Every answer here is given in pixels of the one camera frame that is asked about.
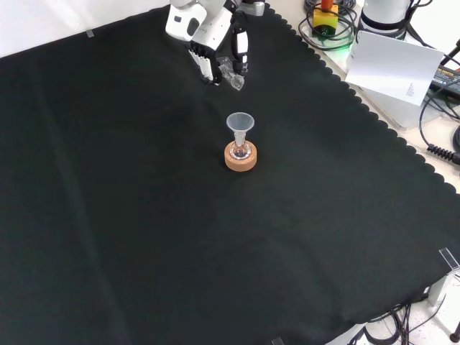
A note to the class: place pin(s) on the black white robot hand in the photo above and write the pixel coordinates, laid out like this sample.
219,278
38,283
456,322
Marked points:
212,30

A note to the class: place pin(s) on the clear glass graduated cylinder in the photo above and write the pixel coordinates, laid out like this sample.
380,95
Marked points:
235,82

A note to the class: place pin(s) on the clear plastic funnel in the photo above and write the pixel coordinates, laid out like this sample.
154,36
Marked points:
240,122

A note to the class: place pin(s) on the yellow stop button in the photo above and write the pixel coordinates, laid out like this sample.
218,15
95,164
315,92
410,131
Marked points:
325,19

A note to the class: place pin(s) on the round-bottom glass flask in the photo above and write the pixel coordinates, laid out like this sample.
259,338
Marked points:
240,152

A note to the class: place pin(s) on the pale board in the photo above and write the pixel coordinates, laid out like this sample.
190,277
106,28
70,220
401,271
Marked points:
391,64

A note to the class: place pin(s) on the black cloth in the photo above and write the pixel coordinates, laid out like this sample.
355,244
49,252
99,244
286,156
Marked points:
179,233

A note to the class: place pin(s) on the black power adapter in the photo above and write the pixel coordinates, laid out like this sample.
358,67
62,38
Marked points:
447,81

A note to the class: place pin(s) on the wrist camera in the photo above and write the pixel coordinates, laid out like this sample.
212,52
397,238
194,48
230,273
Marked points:
254,8

